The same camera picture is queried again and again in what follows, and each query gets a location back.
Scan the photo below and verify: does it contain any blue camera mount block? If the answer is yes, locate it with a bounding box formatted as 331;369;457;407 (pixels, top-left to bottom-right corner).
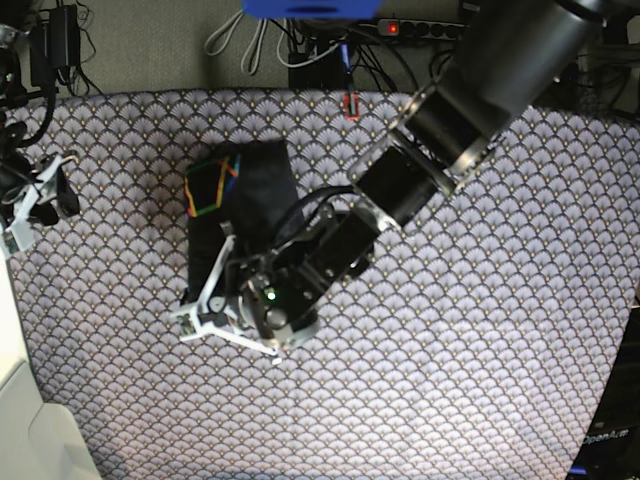
241;0;381;19

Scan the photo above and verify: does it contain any black power adapter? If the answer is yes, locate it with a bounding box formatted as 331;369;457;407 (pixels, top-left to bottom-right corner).
30;4;81;86

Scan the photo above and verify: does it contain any white plastic bin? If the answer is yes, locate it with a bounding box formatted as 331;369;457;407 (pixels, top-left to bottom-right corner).
1;260;101;479

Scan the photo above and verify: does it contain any black power strip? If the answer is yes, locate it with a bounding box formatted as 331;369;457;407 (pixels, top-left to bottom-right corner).
374;18;466;42

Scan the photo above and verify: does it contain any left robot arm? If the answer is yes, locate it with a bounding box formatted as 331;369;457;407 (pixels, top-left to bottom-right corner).
171;1;623;357

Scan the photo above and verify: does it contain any grey looped cable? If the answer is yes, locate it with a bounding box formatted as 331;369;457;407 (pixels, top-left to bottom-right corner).
203;12;271;77

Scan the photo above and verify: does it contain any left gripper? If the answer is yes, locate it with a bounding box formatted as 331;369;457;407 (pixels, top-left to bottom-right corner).
170;222;321;365

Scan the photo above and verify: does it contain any red and black clamp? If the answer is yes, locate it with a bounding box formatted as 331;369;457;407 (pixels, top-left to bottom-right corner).
343;89;360;120

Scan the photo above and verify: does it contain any dark grey T-shirt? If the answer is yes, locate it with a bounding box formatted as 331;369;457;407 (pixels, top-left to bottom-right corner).
182;140;304;303

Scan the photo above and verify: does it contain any blue vertical post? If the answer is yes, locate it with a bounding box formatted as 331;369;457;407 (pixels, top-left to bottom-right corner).
339;42;351;90

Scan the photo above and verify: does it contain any fan-patterned table cloth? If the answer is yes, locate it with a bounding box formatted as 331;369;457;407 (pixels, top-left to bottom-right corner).
10;90;639;479

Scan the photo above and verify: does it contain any black OpenArm box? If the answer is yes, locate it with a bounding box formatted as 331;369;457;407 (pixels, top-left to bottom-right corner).
567;305;639;479

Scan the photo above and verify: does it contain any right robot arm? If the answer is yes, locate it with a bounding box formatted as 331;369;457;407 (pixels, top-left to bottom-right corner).
1;22;80;259

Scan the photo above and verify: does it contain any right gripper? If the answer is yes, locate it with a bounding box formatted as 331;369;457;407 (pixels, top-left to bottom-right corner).
1;151;80;258

